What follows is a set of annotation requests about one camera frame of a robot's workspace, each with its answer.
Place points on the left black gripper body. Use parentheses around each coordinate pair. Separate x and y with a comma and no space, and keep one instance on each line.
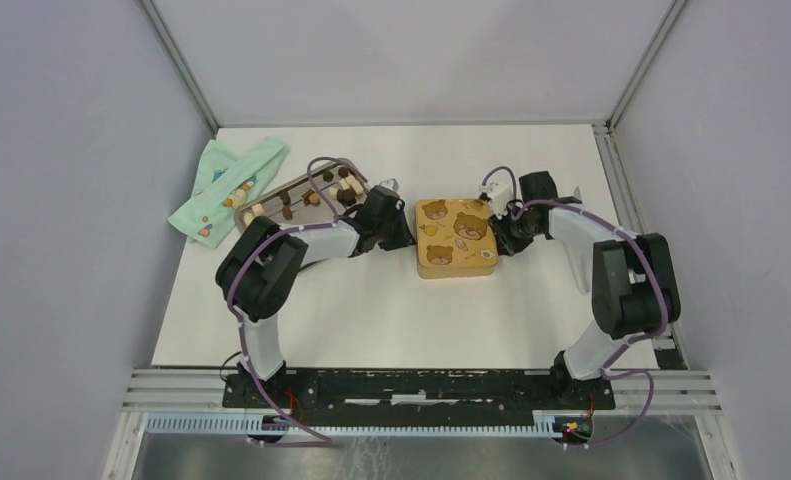
(394,233)

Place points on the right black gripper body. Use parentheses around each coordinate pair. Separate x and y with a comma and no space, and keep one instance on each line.
(512,229)

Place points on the small square steel tray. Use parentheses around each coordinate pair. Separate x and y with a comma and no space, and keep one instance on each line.
(449,229)

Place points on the gold chocolate box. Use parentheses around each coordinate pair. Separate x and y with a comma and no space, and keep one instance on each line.
(473,267)

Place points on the steel tray with rack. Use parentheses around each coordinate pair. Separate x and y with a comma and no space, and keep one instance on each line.
(327,188)

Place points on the metal serving tongs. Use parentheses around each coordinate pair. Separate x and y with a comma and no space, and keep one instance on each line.
(577,234)

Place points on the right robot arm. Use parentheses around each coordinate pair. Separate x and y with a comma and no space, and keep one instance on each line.
(629,277)

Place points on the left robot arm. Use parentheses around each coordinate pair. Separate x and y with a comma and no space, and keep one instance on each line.
(258,274)

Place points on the green printed cloth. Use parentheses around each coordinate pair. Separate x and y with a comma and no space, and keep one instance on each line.
(224,182)

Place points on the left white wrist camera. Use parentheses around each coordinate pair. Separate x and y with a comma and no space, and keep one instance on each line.
(390,184)

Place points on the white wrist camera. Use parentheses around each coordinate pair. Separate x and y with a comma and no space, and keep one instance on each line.
(497,196)
(390,184)

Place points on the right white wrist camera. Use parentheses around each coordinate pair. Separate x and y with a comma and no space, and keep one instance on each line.
(497,196)

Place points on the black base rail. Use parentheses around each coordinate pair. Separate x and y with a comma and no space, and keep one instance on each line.
(431,398)

